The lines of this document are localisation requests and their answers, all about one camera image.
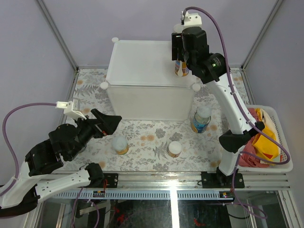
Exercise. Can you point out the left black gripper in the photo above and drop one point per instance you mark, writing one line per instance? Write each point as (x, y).
(107, 123)

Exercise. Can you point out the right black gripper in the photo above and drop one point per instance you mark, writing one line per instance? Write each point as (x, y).
(177, 43)

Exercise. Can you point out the tall can with spoon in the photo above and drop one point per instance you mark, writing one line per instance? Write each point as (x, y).
(181, 68)

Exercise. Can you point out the white plastic cube cabinet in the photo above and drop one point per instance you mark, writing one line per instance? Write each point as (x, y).
(142, 85)

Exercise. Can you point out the blue can with clear lid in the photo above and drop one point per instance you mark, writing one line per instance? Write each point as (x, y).
(201, 119)

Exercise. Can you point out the short orange can white lid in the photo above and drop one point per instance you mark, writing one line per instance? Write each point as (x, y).
(174, 149)

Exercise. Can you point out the orange tall can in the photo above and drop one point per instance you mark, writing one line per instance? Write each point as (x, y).
(178, 28)

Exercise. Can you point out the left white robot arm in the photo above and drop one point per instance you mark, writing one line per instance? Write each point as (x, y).
(30, 189)

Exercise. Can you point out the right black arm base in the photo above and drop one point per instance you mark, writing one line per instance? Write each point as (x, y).
(216, 180)

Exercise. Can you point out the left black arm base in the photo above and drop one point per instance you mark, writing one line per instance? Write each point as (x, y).
(99, 179)

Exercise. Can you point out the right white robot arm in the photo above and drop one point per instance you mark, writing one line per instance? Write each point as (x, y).
(215, 74)

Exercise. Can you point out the wide orange can white lid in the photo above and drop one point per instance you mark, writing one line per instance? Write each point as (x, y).
(120, 145)

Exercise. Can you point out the yellow cloth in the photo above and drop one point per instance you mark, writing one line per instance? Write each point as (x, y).
(265, 148)

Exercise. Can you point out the red cloth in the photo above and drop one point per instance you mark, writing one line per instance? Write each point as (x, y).
(245, 159)

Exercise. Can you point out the white laundry basket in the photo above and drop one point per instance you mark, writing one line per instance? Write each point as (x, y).
(283, 168)

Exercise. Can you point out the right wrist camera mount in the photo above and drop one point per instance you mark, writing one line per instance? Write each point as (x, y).
(190, 19)

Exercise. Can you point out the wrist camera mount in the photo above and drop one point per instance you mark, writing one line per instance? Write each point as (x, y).
(190, 19)
(71, 109)

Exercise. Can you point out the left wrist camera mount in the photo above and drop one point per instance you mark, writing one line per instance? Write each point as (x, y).
(71, 109)

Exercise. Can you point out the white slotted cable duct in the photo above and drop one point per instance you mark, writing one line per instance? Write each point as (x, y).
(146, 195)

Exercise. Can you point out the aluminium rail frame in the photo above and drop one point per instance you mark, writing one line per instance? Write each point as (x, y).
(189, 180)

